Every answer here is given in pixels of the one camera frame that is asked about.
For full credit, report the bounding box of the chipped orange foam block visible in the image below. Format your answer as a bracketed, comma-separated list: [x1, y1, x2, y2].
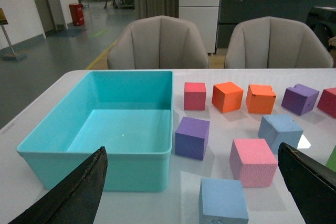
[246, 84, 276, 114]

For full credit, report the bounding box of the green foam block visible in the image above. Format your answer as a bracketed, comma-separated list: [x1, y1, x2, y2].
[326, 146, 336, 172]

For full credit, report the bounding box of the sign stand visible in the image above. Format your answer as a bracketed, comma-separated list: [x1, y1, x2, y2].
[0, 8, 27, 61]

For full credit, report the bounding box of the light blue base block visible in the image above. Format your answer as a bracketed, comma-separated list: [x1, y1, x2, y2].
[258, 114, 303, 154]

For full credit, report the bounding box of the left grey armchair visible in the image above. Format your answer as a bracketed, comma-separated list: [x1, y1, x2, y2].
[107, 16, 209, 70]

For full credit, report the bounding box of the dark red foam block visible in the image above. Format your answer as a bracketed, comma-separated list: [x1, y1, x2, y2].
[317, 87, 336, 118]

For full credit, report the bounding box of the light blue foam block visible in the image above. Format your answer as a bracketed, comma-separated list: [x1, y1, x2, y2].
[198, 178, 249, 223]

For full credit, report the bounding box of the grey armchair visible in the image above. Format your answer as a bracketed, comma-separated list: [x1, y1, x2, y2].
[225, 16, 334, 69]
[107, 16, 209, 70]

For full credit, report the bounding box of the right grey armchair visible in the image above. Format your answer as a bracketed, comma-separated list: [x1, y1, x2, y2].
[225, 16, 334, 69]

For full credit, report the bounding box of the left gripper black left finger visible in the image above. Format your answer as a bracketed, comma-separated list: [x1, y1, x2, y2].
[10, 146, 108, 223]

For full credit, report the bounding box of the pink foam block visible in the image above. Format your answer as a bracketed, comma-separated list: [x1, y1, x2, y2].
[229, 138, 278, 188]

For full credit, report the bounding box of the notched purple foam block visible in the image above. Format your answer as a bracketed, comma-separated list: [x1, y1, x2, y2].
[281, 84, 319, 116]

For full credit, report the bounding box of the dark grey counter cabinet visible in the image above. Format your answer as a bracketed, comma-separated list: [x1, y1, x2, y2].
[216, 0, 335, 50]

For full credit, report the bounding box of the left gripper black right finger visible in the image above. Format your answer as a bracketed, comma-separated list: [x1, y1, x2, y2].
[278, 143, 335, 223]

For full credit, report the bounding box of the magenta foam block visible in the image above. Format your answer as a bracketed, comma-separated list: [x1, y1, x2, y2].
[184, 82, 206, 111]

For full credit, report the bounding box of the white drawer cabinet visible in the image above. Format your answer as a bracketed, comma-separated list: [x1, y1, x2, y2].
[178, 0, 220, 54]

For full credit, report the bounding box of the teal plastic bin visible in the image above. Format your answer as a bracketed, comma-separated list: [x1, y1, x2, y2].
[17, 70, 173, 192]

